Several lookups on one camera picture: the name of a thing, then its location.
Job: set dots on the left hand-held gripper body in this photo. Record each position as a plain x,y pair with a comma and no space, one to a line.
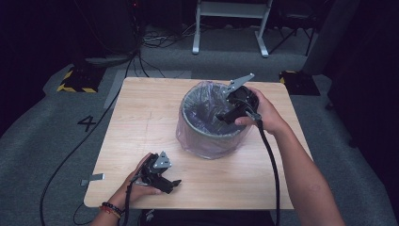
155,168

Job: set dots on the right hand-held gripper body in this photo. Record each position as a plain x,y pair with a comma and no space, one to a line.
243,95

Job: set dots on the purple plastic bag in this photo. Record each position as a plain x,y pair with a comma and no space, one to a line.
204,146

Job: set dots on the green round bin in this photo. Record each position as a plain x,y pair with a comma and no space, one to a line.
188,121

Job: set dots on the person's left hand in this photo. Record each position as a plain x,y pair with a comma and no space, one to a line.
131,190

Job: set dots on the person's right hand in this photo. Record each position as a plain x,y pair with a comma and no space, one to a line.
269,114

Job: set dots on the person's dark pants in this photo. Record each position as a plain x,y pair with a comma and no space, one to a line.
204,219

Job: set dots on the yellow black striped base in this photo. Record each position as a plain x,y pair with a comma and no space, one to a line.
81,80
299,84

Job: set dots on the black folding stand legs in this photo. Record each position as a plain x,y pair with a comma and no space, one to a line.
295,31

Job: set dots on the grey curtain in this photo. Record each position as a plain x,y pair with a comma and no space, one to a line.
332,34

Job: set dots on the metal table edge bracket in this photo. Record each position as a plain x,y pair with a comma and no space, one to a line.
94,179

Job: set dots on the white metal stand frame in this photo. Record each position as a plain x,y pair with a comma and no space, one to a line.
230,9

